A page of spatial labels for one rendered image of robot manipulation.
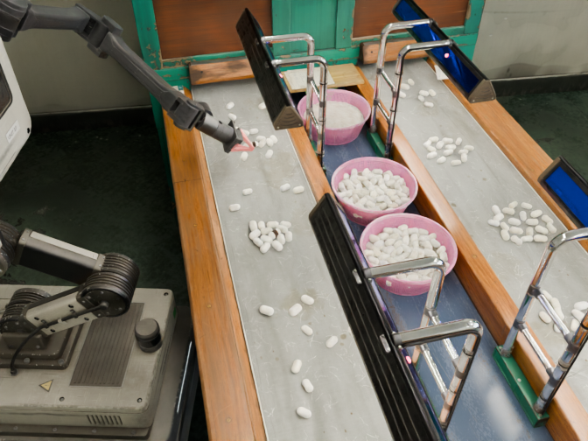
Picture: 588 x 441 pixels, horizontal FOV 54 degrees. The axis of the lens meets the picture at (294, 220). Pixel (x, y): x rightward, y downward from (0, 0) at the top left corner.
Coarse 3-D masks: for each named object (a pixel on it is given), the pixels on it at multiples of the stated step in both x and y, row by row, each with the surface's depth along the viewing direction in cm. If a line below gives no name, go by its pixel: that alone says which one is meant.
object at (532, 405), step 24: (552, 240) 114; (576, 240) 114; (528, 288) 124; (528, 312) 128; (552, 312) 118; (528, 336) 128; (576, 336) 110; (504, 360) 139; (528, 384) 134; (552, 384) 121; (528, 408) 132
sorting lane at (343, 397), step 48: (192, 96) 221; (240, 96) 222; (288, 144) 199; (240, 192) 180; (288, 192) 180; (240, 240) 165; (240, 288) 152; (288, 288) 152; (288, 336) 141; (336, 336) 141; (288, 384) 132; (336, 384) 132; (288, 432) 123; (336, 432) 123; (384, 432) 123
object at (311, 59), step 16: (304, 32) 177; (272, 64) 164; (288, 64) 164; (320, 64) 168; (320, 80) 172; (320, 96) 175; (320, 112) 179; (320, 128) 183; (320, 144) 187; (320, 160) 192
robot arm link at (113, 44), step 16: (112, 32) 174; (96, 48) 177; (112, 48) 174; (128, 48) 175; (128, 64) 172; (144, 64) 174; (144, 80) 171; (160, 80) 171; (160, 96) 170; (176, 96) 168; (176, 112) 169; (192, 112) 168
